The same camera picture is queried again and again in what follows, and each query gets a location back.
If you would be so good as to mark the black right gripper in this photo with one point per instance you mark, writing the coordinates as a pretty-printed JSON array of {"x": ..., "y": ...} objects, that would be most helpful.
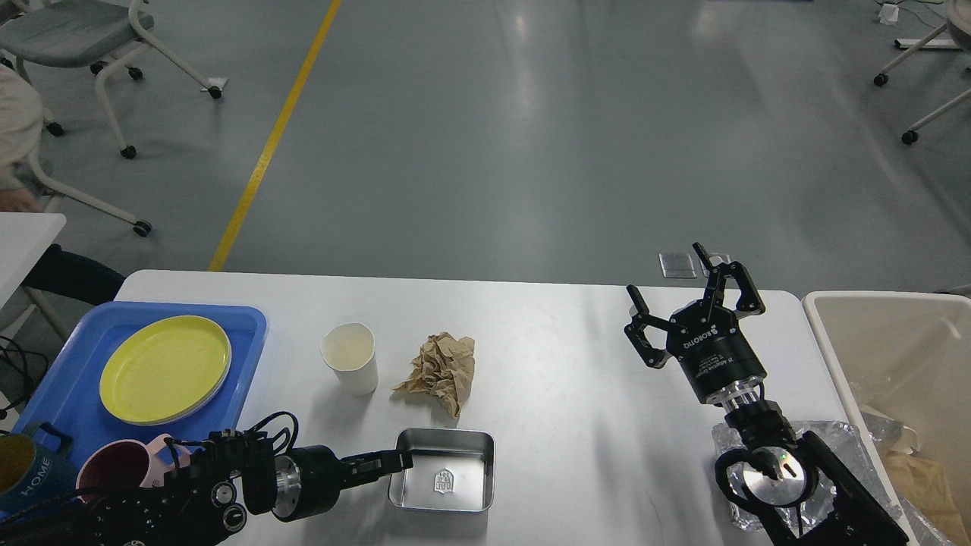
[{"x": 713, "y": 350}]

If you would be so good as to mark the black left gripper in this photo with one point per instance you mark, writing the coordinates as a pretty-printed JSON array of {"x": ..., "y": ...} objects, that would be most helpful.
[{"x": 309, "y": 480}]

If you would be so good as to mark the metal rectangular tin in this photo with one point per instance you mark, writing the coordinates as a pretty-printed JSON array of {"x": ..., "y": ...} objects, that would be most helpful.
[{"x": 453, "y": 471}]

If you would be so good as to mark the yellow plate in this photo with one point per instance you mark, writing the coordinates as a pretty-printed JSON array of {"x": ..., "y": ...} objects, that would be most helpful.
[{"x": 166, "y": 370}]

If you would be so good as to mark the pink mug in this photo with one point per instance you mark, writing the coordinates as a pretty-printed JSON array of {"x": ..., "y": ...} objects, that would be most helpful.
[{"x": 131, "y": 463}]

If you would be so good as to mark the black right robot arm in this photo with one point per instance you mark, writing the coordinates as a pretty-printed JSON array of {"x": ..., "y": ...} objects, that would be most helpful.
[{"x": 796, "y": 487}]

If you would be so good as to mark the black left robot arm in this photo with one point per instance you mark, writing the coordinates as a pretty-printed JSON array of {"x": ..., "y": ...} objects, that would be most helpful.
[{"x": 229, "y": 476}]

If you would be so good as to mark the floor socket plate left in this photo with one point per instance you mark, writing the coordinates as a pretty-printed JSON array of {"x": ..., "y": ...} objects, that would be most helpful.
[{"x": 677, "y": 266}]

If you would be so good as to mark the white paper cup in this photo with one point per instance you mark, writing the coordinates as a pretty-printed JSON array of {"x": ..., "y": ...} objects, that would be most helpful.
[{"x": 349, "y": 350}]

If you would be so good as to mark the crumpled brown paper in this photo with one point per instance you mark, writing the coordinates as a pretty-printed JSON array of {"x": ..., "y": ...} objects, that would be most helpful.
[{"x": 444, "y": 368}]

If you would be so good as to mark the beige waste bin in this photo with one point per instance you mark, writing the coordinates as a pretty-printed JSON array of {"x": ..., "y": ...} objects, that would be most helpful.
[{"x": 907, "y": 356}]

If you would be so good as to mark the blue plastic tray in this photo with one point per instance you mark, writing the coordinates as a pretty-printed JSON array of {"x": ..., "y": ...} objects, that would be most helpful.
[{"x": 68, "y": 397}]

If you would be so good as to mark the dark blue mug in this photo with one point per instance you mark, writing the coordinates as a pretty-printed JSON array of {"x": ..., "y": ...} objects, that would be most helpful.
[{"x": 35, "y": 466}]

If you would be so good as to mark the white side table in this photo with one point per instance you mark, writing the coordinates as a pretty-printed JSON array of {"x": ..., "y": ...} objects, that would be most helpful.
[{"x": 24, "y": 238}]

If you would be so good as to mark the person in beige sweater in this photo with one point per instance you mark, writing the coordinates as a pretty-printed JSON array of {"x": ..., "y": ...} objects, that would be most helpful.
[{"x": 57, "y": 271}]

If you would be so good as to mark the grey office chair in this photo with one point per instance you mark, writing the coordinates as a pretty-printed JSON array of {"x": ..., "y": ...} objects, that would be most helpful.
[{"x": 76, "y": 34}]

